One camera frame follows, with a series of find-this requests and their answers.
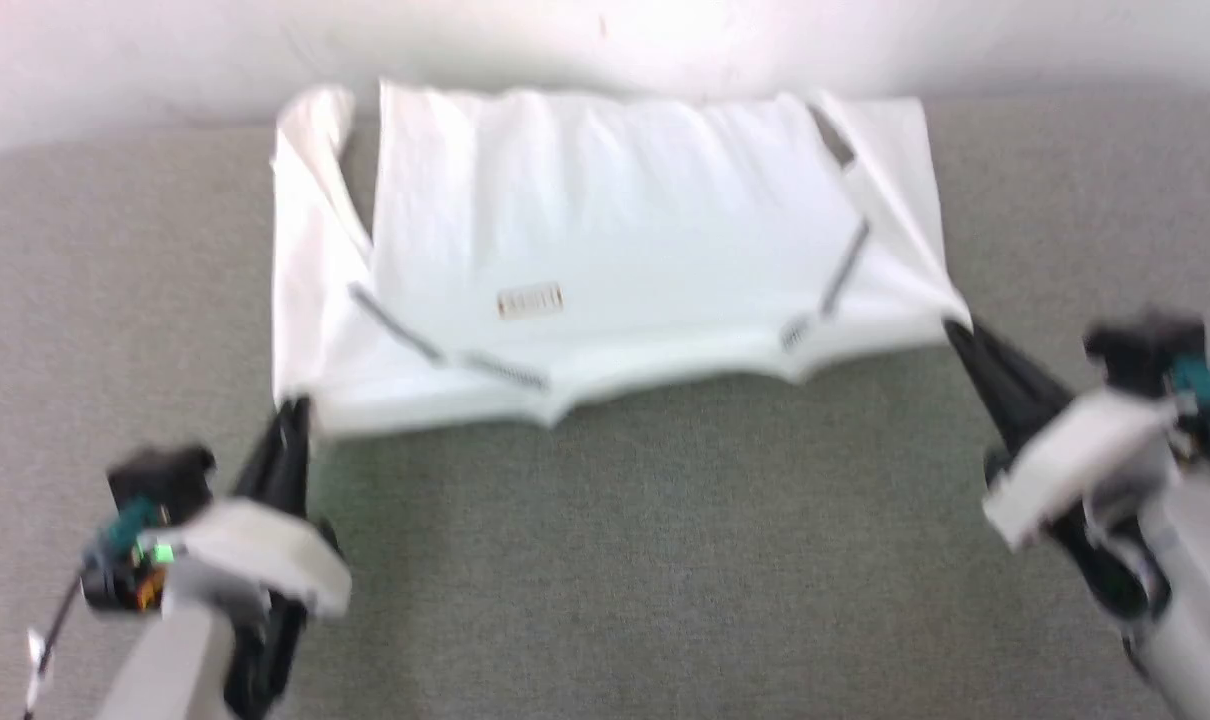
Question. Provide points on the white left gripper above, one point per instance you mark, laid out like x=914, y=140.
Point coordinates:
x=265, y=560

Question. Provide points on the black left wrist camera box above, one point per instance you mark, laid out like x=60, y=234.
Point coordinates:
x=155, y=500

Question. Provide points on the white garment with grey stitching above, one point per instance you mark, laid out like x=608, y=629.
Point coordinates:
x=605, y=200

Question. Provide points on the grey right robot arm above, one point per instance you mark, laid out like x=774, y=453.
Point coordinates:
x=1190, y=590

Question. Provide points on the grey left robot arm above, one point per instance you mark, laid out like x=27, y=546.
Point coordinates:
x=170, y=665

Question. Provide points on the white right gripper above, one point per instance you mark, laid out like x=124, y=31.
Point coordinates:
x=1075, y=465

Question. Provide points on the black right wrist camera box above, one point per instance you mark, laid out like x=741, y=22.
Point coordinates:
x=1145, y=360

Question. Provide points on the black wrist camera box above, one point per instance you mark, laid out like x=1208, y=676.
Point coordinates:
x=1145, y=360
x=155, y=500

